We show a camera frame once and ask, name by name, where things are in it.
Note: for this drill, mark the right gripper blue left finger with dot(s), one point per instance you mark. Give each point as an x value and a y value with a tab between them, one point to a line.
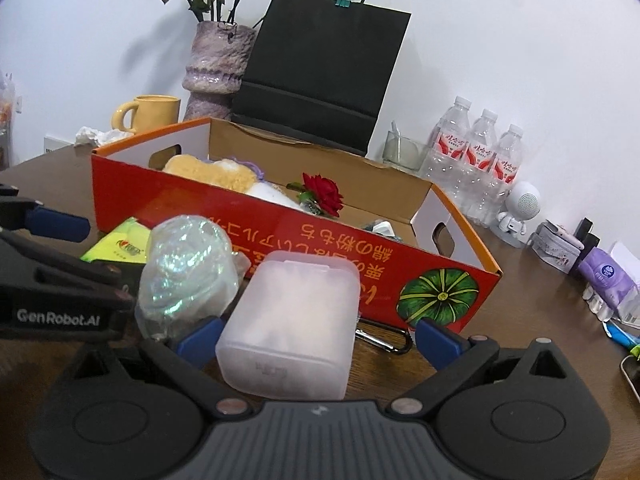
192	347

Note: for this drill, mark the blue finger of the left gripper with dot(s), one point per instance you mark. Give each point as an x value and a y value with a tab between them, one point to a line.
50	223

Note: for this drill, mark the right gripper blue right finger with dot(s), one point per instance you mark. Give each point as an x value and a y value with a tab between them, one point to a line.
441	347

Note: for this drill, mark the iridescent plastic ball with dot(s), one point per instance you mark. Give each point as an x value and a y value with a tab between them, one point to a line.
191	273

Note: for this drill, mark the green tissue pack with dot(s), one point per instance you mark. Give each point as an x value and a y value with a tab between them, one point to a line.
126	243

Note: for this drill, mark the translucent plastic container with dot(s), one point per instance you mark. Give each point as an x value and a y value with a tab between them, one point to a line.
292	333

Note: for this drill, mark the blue white snack packet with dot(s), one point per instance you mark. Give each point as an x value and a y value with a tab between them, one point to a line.
385	229

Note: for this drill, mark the yellow white plush toy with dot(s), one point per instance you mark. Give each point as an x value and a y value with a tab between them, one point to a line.
230	175

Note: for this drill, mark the red artificial rose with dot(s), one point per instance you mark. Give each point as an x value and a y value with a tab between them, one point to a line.
319	195

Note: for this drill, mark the purple cloth pouch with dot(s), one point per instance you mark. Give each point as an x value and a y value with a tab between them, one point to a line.
260	175

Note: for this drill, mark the crumpled tissue near mug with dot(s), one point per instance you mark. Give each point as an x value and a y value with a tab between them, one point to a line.
98	138

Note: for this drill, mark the small tin box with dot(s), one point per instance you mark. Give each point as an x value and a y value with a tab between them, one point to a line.
555	246

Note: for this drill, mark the yellow mug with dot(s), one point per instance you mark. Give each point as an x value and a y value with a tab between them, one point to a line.
146	113

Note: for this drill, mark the white astronaut speaker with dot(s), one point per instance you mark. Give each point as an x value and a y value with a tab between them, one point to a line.
522	204

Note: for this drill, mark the red cardboard pumpkin box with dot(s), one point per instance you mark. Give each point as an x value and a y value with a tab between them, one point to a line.
447	273

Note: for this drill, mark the purple wipes pack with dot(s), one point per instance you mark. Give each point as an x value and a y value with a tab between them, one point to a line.
614	293

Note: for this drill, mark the middle water bottle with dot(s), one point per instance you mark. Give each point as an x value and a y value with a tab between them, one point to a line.
476	158

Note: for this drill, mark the water bottle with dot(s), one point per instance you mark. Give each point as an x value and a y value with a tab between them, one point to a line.
476	158
509	154
447	143

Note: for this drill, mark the black small box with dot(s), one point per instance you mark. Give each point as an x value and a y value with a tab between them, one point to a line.
586	237

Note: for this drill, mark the left water bottle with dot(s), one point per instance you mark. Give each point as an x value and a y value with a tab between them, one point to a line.
447	143

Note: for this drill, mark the metal tray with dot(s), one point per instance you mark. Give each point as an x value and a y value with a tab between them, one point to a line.
630	368

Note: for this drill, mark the glass cup with spoon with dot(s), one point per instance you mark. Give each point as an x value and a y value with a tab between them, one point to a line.
401	152

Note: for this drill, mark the right water bottle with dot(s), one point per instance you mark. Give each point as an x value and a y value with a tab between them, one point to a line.
509	154

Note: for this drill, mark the purple ceramic vase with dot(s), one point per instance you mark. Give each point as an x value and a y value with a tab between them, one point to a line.
219	56

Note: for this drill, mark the black paper bag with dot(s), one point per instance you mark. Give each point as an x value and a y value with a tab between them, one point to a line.
319	73

